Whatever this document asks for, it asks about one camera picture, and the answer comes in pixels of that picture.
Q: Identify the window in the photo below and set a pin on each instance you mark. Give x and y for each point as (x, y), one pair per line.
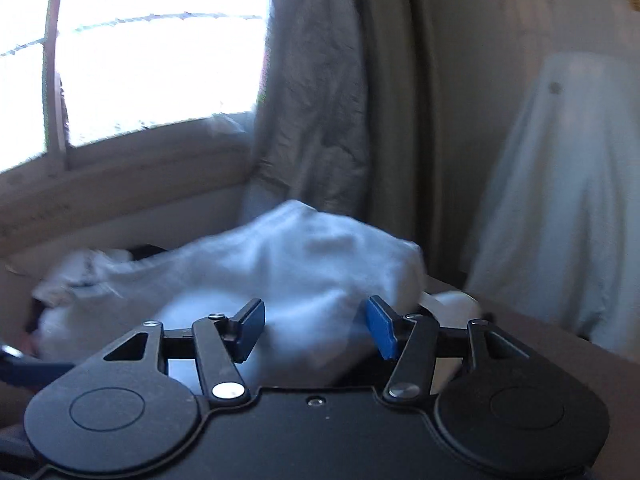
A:
(150, 60)

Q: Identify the light blue t-shirt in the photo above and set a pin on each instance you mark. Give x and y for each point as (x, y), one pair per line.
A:
(300, 260)

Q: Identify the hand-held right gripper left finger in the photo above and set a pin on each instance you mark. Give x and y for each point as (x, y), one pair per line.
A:
(252, 327)

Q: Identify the cream curtain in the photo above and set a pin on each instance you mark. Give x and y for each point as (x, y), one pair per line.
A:
(320, 110)

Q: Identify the white draped sheet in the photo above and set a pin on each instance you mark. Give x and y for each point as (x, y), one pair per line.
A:
(565, 185)

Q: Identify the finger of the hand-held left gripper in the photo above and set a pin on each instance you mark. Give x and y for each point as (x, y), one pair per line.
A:
(30, 372)

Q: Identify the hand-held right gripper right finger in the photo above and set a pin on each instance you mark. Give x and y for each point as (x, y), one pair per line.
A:
(382, 327)

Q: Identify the white floral cloth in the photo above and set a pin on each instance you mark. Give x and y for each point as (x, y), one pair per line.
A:
(75, 270)

